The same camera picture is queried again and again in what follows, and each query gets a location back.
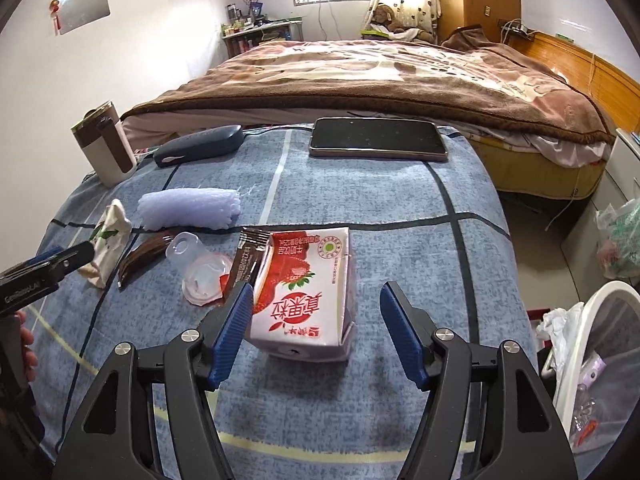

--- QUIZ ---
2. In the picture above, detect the wooden bed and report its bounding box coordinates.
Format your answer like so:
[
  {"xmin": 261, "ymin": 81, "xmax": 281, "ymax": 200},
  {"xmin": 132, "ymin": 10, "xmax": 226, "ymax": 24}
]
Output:
[{"xmin": 120, "ymin": 27, "xmax": 640, "ymax": 203}]

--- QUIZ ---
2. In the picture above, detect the power strip with chargers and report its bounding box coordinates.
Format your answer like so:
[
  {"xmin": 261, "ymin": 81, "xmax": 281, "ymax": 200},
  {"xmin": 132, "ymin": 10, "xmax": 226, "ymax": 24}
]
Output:
[{"xmin": 500, "ymin": 19, "xmax": 536, "ymax": 41}]

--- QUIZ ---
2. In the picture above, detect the green printed plastic bag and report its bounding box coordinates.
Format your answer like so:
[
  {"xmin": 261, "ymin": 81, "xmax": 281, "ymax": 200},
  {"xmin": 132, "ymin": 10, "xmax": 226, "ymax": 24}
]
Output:
[{"xmin": 594, "ymin": 200, "xmax": 640, "ymax": 281}]

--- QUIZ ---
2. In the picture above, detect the brown sachet wrapper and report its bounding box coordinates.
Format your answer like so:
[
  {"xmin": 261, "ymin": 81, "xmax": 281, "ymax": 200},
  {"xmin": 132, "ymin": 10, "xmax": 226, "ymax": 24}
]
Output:
[{"xmin": 221, "ymin": 227, "xmax": 273, "ymax": 297}]

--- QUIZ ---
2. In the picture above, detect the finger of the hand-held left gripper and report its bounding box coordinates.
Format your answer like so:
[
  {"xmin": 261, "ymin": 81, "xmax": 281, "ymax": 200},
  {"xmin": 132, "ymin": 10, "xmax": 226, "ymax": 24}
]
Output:
[
  {"xmin": 47, "ymin": 241, "xmax": 96, "ymax": 286},
  {"xmin": 0, "ymin": 246, "xmax": 66, "ymax": 277}
]

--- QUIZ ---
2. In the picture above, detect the brown teddy bear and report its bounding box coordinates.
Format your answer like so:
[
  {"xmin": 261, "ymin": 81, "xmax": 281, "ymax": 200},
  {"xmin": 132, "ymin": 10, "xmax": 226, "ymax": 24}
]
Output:
[{"xmin": 367, "ymin": 4, "xmax": 436, "ymax": 43}]

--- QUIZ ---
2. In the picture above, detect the white bed sheet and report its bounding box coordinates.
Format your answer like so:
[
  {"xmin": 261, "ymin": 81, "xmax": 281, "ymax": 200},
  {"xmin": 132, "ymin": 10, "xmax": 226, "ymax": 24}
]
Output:
[{"xmin": 525, "ymin": 132, "xmax": 608, "ymax": 168}]

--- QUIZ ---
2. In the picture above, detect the small clear plastic cup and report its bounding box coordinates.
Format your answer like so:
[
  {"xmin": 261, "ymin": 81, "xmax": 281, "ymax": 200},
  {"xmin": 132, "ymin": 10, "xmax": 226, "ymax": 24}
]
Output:
[{"xmin": 164, "ymin": 231, "xmax": 202, "ymax": 275}]

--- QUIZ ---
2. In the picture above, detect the purple foam fruit net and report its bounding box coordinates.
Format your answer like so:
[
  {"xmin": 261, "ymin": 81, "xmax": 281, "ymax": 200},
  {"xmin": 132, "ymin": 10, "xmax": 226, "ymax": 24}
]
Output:
[{"xmin": 137, "ymin": 187, "xmax": 242, "ymax": 232}]

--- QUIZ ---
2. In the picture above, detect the white round waste bin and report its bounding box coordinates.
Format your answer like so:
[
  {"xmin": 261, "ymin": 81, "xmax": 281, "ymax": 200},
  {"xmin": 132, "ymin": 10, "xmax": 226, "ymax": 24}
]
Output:
[{"xmin": 537, "ymin": 280, "xmax": 640, "ymax": 456}]

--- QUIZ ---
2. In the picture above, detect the white nightstand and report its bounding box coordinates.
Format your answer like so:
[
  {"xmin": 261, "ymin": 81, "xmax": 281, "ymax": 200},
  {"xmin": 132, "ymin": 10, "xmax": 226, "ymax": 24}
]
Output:
[{"xmin": 560, "ymin": 127, "xmax": 640, "ymax": 286}]

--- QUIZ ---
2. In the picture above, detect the shiny wall sheet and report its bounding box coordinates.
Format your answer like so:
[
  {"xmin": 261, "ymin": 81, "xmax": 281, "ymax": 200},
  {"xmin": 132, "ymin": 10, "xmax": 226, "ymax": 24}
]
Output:
[{"xmin": 54, "ymin": 0, "xmax": 112, "ymax": 36}]

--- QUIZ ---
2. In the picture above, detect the pink white milk carton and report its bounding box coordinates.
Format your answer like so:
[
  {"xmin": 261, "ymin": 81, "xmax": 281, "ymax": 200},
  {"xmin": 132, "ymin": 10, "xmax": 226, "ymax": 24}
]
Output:
[{"xmin": 244, "ymin": 226, "xmax": 358, "ymax": 361}]

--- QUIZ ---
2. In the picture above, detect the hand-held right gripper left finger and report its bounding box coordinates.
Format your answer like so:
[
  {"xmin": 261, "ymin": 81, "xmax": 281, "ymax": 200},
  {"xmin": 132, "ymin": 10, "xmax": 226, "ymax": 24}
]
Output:
[{"xmin": 52, "ymin": 280, "xmax": 255, "ymax": 480}]

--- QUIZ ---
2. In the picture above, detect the dark blue glasses case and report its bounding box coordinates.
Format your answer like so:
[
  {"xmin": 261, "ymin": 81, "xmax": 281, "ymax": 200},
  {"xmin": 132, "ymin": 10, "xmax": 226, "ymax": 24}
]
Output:
[{"xmin": 152, "ymin": 125, "xmax": 246, "ymax": 168}]

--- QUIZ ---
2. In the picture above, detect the cluttered small desk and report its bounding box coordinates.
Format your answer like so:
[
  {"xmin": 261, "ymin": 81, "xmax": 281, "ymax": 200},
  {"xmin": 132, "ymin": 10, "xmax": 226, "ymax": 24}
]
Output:
[{"xmin": 222, "ymin": 17, "xmax": 303, "ymax": 58}]

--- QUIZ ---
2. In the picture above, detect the brown printed blanket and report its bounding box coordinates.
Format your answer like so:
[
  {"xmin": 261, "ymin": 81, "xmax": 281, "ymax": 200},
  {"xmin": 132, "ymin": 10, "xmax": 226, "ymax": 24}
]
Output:
[{"xmin": 120, "ymin": 27, "xmax": 617, "ymax": 146}]

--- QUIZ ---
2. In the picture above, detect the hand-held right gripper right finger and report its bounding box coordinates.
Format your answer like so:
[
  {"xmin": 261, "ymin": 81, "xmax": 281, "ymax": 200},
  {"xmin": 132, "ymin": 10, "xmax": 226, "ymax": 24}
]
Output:
[{"xmin": 379, "ymin": 281, "xmax": 581, "ymax": 480}]

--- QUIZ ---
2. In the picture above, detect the brown snack wrapper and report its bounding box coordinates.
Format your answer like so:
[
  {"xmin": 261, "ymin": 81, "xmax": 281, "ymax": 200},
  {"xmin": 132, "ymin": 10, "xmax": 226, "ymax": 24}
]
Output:
[{"xmin": 117, "ymin": 230, "xmax": 176, "ymax": 291}]

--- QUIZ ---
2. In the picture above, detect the white brown thermos cup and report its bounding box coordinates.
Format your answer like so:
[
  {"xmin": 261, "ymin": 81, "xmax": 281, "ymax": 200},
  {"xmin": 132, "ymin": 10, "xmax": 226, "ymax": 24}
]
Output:
[{"xmin": 70, "ymin": 101, "xmax": 138, "ymax": 188}]

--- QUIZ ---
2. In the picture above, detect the clear plastic jelly cup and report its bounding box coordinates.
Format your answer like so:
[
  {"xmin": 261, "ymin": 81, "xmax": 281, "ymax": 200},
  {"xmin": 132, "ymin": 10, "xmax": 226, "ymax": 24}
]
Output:
[{"xmin": 182, "ymin": 255, "xmax": 235, "ymax": 306}]

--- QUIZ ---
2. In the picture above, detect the black tablet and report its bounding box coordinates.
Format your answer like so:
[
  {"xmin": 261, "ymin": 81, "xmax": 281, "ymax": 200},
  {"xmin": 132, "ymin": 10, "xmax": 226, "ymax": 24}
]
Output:
[{"xmin": 307, "ymin": 117, "xmax": 449, "ymax": 162}]

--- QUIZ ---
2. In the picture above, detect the floral paper cup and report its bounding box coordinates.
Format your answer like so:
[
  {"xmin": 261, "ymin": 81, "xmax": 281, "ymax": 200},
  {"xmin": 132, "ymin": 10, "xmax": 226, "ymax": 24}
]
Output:
[{"xmin": 77, "ymin": 198, "xmax": 133, "ymax": 288}]

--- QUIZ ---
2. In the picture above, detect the person's left hand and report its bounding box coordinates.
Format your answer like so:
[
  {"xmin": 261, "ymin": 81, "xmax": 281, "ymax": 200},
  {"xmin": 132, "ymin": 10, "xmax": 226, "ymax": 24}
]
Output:
[{"xmin": 14, "ymin": 310, "xmax": 41, "ymax": 381}]

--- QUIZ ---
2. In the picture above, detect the blue checked table cloth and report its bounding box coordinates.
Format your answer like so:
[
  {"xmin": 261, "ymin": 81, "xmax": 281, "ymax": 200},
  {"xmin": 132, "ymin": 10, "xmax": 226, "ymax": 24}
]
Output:
[{"xmin": 30, "ymin": 122, "xmax": 551, "ymax": 480}]

